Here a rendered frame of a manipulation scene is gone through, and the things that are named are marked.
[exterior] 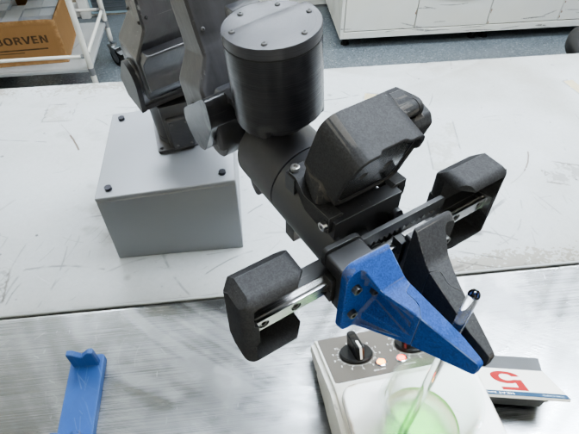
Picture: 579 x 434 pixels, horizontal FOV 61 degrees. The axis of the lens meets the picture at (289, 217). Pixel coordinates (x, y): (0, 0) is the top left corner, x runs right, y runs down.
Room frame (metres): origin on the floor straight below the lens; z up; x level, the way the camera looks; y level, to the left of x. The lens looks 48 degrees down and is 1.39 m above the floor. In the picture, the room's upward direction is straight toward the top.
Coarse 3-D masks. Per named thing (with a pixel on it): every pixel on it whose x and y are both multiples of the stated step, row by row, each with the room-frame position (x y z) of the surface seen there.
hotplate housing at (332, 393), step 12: (312, 348) 0.24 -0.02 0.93; (324, 360) 0.21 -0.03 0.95; (324, 372) 0.20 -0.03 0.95; (324, 384) 0.19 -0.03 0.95; (336, 384) 0.18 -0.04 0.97; (348, 384) 0.18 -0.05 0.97; (324, 396) 0.19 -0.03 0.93; (336, 396) 0.17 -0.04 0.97; (336, 408) 0.16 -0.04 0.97; (336, 420) 0.15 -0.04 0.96; (336, 432) 0.15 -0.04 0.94; (348, 432) 0.14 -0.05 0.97
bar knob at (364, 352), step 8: (352, 336) 0.23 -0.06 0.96; (352, 344) 0.22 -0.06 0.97; (360, 344) 0.22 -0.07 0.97; (344, 352) 0.22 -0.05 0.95; (352, 352) 0.22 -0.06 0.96; (360, 352) 0.21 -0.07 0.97; (368, 352) 0.22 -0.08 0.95; (344, 360) 0.21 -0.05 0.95; (352, 360) 0.21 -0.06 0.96; (360, 360) 0.21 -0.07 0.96; (368, 360) 0.21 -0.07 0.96
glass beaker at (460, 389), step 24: (408, 360) 0.16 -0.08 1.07; (432, 360) 0.16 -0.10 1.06; (384, 384) 0.14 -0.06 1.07; (408, 384) 0.16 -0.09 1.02; (456, 384) 0.15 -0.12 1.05; (384, 408) 0.12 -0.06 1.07; (456, 408) 0.14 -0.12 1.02; (480, 408) 0.12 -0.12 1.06; (384, 432) 0.12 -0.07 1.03; (408, 432) 0.11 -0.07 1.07
